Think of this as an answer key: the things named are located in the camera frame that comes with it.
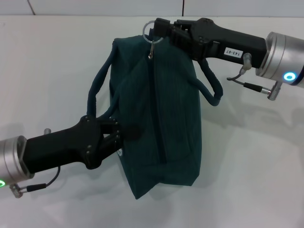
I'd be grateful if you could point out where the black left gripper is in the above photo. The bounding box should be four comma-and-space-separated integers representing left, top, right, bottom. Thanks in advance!
25, 115, 141, 174

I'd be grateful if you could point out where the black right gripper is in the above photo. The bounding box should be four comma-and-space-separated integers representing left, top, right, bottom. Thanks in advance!
153, 18, 268, 69

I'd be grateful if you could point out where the dark teal insulated lunch bag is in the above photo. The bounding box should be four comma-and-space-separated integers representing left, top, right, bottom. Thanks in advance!
86, 20, 224, 200

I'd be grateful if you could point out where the right gripper cable with plug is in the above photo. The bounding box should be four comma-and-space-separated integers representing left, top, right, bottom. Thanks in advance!
227, 52, 283, 101

